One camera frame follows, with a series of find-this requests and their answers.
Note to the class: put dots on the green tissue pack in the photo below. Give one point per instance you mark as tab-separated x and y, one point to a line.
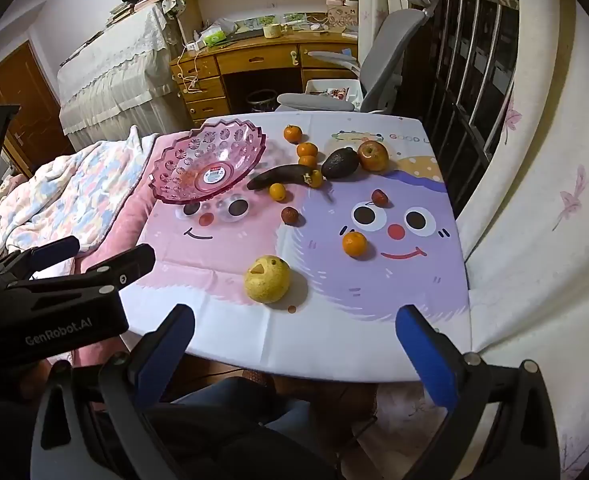
213	36

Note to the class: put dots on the wooden desk with drawers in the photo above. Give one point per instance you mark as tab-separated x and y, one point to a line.
254	57

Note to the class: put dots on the white storage box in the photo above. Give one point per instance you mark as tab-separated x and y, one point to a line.
332	91

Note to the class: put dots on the small orange mandarin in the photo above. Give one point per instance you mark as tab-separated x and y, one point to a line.
277	192

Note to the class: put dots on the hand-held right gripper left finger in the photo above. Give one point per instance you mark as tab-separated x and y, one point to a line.
167	350

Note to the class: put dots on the red dates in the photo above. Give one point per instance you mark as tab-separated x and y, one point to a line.
380	198

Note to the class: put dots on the cartoon printed tablecloth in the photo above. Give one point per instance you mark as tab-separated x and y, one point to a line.
354	305

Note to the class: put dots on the grey office chair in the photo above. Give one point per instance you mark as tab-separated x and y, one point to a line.
389	45

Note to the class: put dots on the person's legs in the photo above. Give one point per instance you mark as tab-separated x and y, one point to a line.
234	420

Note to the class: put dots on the brown wooden door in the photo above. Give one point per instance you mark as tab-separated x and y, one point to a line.
24	100

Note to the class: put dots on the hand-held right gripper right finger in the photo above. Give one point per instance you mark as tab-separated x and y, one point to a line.
424	355

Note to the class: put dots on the metal window grille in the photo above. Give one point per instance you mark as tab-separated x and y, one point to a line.
474	60

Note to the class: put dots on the dark waste basket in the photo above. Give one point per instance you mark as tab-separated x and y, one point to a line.
262	101

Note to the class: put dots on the blackened banana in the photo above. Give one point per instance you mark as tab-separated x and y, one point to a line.
279	175

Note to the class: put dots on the pink bedding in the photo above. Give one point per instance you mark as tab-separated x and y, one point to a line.
119	230

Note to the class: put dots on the large orange mandarin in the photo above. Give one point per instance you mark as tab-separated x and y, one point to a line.
355	244

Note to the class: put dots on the floral fleece blanket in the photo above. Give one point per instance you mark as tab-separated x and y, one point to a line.
64	195

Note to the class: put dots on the yellow pear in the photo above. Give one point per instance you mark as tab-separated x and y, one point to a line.
267	280

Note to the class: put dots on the white hanging bag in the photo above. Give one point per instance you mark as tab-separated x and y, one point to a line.
173	6

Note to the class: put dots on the pink glass bowl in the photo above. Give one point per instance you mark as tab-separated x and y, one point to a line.
199	160

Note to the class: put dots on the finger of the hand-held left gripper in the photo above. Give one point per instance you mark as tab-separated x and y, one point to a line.
124	267
57	255

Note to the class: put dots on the white butterfly print curtain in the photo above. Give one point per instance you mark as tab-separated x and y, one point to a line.
549	210

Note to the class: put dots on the red lychee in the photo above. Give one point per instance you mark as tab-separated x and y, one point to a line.
290	216

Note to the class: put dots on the stack of books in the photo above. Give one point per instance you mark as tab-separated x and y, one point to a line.
129	10

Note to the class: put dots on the red apple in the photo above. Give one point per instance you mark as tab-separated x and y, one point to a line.
373	156

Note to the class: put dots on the pale pink gift box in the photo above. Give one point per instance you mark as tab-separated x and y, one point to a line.
343	17

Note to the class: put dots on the dark avocado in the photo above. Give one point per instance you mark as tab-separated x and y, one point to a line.
340	164

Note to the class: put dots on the white lace cover cloth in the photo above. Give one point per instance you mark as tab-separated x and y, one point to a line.
119	75

